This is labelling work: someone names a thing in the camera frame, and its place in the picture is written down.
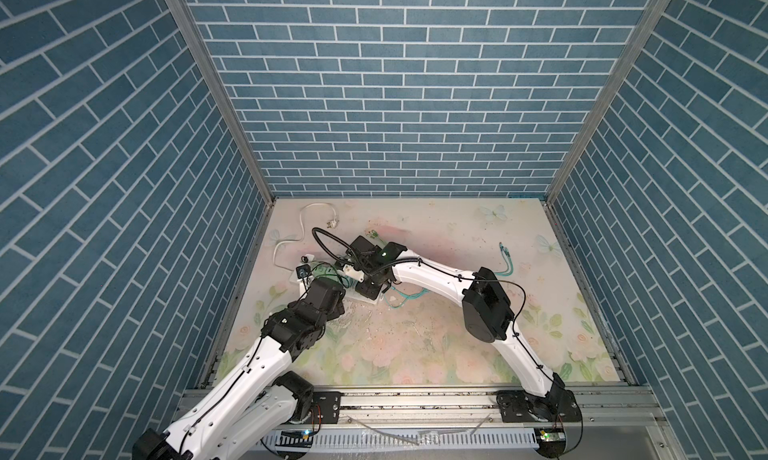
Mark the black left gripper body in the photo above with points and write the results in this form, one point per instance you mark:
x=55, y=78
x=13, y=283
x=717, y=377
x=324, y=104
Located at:
x=337, y=312

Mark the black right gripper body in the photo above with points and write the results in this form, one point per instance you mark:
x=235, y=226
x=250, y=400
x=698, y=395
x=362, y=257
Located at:
x=368, y=285

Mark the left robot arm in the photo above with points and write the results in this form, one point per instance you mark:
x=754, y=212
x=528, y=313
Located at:
x=240, y=388

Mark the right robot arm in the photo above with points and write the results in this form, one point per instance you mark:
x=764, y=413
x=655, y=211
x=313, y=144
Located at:
x=487, y=315

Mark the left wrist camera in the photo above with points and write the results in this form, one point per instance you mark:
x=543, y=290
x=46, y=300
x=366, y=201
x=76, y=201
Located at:
x=303, y=271

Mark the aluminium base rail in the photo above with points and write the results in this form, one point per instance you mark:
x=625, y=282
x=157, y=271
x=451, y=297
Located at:
x=491, y=422

